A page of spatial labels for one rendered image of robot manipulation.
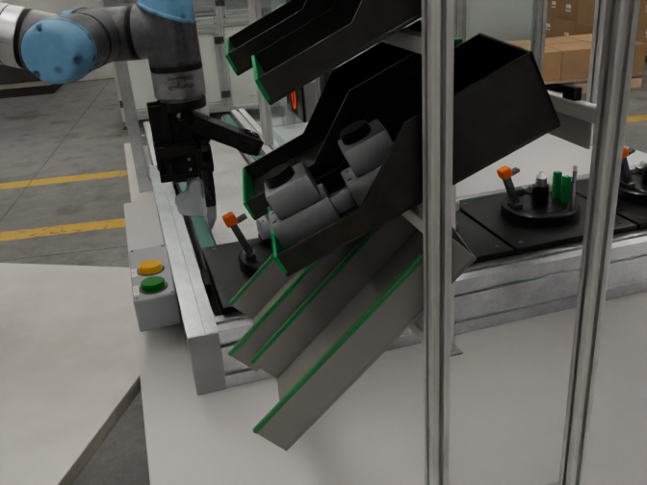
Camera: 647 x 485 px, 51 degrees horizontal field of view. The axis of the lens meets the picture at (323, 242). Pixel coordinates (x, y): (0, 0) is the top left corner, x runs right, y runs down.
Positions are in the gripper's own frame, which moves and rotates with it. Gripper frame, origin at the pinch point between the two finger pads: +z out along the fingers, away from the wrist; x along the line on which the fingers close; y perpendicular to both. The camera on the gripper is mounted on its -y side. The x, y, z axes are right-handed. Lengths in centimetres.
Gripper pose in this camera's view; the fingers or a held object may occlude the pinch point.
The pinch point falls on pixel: (213, 220)
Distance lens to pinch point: 111.0
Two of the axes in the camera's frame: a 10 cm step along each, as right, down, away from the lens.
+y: -9.6, 1.8, -2.4
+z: 0.7, 9.1, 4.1
